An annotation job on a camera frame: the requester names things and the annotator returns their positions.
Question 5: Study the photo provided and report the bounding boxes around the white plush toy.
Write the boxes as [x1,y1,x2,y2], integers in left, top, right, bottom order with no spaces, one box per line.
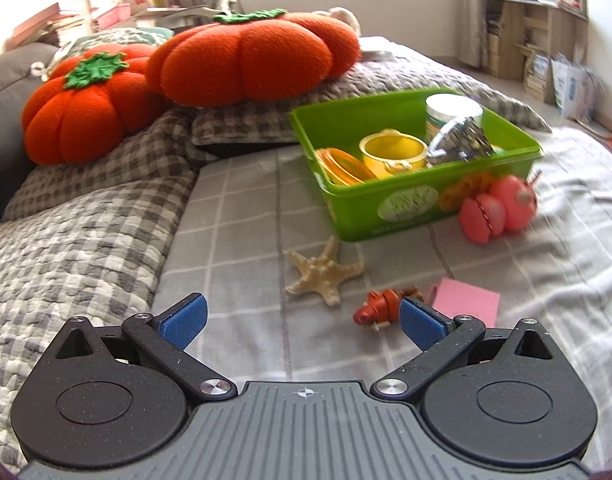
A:
[313,6,361,37]

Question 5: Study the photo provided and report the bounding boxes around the stack of books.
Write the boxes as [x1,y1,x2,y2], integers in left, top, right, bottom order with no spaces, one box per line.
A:
[4,0,90,51]

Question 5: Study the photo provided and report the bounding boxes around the shiny chrome metal toy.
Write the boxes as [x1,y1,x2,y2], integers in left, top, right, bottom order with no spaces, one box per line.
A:
[425,116,495,167]

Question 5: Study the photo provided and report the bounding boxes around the green plastic storage bin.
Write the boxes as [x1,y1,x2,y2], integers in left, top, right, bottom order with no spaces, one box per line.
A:
[289,88,542,242]

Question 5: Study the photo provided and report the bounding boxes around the teal patterned cushion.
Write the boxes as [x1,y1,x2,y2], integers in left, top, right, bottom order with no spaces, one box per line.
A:
[29,27,173,80]

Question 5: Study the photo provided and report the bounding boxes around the grey sofa backrest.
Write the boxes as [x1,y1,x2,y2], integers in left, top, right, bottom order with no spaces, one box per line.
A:
[0,44,56,220]

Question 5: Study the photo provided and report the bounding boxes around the large orange pumpkin cushion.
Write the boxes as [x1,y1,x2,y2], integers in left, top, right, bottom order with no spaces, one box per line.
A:
[145,9,361,107]

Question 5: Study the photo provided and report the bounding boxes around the pink sticky note pad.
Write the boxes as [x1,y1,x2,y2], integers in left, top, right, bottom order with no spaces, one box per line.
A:
[424,278,500,328]

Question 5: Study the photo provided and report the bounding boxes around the wooden shelf desk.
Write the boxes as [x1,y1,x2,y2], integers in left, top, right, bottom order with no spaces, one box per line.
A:
[484,0,588,104]

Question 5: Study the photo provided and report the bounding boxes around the light grid bed sheet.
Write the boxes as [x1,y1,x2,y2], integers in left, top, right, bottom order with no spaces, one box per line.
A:
[153,128,612,469]

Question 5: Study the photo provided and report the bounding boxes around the white paper shopping bag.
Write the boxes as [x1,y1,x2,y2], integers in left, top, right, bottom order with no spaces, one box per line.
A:
[551,53,600,124]

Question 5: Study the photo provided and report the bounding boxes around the clear cotton swab jar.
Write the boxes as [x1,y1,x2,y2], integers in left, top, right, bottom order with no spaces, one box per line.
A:
[425,93,484,143]

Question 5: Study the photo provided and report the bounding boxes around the beige dried starfish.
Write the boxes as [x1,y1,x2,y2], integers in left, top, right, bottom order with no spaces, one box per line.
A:
[284,236,365,308]

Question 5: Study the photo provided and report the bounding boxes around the grey checked quilt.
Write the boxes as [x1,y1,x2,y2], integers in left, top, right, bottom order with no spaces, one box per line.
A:
[0,108,207,470]

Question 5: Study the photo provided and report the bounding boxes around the grey checked pillow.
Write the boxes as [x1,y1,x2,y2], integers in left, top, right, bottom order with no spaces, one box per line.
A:
[192,38,550,146]

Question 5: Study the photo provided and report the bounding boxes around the orange toy pot lid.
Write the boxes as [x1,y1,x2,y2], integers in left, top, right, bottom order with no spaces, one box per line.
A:
[315,148,377,186]

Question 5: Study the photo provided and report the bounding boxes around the yellow toy pot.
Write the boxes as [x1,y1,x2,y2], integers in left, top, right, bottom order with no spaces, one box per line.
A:
[359,129,427,179]

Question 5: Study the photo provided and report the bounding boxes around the red toy crab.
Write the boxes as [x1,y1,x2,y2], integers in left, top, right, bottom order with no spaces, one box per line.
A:
[353,286,424,327]

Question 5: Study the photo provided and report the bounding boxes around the small orange pumpkin cushion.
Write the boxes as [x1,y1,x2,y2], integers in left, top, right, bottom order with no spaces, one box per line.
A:
[21,44,168,166]

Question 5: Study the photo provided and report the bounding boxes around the grey window curtain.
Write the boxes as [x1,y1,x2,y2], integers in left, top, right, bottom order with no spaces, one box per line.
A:
[458,0,488,70]

